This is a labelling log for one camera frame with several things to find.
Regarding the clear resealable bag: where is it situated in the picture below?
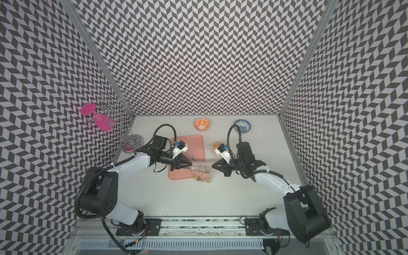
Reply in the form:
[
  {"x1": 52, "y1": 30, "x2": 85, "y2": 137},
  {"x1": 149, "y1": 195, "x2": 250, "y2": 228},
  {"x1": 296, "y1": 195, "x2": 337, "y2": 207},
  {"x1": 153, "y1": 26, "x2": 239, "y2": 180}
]
[{"x1": 208, "y1": 141, "x2": 223, "y2": 157}]

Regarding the pink plastic tray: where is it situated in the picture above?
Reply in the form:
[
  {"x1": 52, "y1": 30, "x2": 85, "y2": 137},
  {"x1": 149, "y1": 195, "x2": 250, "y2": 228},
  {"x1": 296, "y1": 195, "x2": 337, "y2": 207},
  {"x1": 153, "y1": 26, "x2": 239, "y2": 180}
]
[{"x1": 168, "y1": 135, "x2": 205, "y2": 181}]

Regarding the clear bag with pink contents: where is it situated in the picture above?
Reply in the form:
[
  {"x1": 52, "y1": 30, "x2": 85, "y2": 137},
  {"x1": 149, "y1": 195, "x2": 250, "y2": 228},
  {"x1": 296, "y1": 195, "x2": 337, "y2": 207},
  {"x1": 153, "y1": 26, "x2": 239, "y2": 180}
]
[{"x1": 189, "y1": 161, "x2": 213, "y2": 183}]

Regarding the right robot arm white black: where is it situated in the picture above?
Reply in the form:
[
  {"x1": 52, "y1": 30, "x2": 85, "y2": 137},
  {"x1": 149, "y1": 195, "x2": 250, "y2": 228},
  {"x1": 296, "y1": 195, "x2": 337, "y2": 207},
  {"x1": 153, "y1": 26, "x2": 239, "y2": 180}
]
[{"x1": 212, "y1": 124, "x2": 332, "y2": 245}]

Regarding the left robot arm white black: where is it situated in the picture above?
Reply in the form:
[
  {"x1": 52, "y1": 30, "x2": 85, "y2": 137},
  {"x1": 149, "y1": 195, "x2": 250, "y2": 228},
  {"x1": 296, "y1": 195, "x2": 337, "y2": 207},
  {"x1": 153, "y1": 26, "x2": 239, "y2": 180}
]
[{"x1": 74, "y1": 132, "x2": 192, "y2": 235}]

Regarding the blue patterned bowl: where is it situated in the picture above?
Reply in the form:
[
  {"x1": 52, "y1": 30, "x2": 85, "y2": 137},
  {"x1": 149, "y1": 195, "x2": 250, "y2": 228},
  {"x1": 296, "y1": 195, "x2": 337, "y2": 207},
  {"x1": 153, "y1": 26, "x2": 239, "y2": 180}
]
[{"x1": 234, "y1": 119, "x2": 251, "y2": 133}]

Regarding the orange patterned bowl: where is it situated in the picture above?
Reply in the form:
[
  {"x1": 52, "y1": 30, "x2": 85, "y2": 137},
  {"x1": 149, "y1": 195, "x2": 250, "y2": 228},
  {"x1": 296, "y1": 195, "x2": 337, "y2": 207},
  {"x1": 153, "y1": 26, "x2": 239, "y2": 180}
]
[{"x1": 193, "y1": 118, "x2": 210, "y2": 131}]

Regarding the pink stemmed glass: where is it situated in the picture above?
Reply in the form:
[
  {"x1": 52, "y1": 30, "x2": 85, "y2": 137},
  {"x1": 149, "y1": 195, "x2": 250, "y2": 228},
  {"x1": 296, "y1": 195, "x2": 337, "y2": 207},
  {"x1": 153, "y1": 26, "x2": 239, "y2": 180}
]
[{"x1": 80, "y1": 103, "x2": 115, "y2": 132}]

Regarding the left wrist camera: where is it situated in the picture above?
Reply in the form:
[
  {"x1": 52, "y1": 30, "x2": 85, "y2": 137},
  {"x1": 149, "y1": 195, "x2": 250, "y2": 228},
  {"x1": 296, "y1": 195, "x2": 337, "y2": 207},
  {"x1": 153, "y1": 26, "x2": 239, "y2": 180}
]
[{"x1": 173, "y1": 141, "x2": 188, "y2": 159}]

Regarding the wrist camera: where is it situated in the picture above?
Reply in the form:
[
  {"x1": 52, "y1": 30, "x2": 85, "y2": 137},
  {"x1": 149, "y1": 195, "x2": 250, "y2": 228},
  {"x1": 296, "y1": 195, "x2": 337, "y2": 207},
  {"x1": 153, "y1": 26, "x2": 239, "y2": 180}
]
[
  {"x1": 215, "y1": 143, "x2": 232, "y2": 163},
  {"x1": 173, "y1": 141, "x2": 188, "y2": 159}
]

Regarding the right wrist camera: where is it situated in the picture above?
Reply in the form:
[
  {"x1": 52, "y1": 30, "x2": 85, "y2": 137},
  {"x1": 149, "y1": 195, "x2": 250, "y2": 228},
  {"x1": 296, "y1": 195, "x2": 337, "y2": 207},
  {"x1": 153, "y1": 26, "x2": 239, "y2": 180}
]
[{"x1": 215, "y1": 143, "x2": 232, "y2": 163}]

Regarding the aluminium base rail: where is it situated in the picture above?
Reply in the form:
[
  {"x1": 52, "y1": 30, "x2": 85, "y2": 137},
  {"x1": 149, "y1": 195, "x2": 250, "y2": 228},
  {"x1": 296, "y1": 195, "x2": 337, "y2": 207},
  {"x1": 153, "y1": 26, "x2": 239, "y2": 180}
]
[{"x1": 68, "y1": 216, "x2": 339, "y2": 255}]

